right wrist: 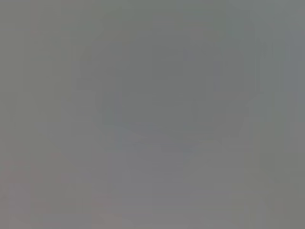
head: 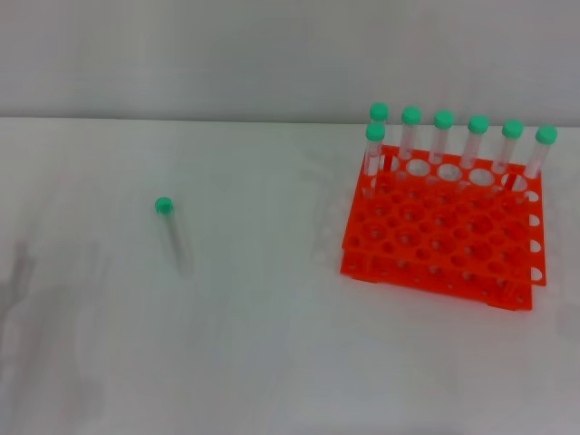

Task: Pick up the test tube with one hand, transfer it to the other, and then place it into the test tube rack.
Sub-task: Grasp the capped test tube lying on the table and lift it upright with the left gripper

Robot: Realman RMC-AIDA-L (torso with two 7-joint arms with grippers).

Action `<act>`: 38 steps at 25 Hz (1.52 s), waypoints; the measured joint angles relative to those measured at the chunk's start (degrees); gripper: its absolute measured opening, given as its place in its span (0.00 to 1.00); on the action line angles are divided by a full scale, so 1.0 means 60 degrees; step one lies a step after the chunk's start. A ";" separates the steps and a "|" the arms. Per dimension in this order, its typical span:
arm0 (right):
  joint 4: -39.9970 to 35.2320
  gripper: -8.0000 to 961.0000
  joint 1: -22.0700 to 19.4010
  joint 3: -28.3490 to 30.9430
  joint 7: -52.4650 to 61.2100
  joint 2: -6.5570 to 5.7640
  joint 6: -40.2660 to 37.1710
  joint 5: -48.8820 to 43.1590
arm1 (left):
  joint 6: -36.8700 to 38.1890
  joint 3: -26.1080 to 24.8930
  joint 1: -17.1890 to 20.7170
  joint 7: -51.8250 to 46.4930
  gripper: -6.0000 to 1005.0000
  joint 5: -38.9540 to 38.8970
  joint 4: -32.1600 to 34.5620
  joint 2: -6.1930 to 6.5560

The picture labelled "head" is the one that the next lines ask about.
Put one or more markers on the green capped clear test tube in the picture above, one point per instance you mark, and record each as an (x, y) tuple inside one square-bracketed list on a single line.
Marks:
[(478, 123), (443, 119), (164, 205), (411, 114), (375, 131), (379, 111), (546, 134), (512, 128)]

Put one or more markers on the orange plastic test tube rack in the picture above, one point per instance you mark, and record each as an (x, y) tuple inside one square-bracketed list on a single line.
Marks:
[(355, 226)]

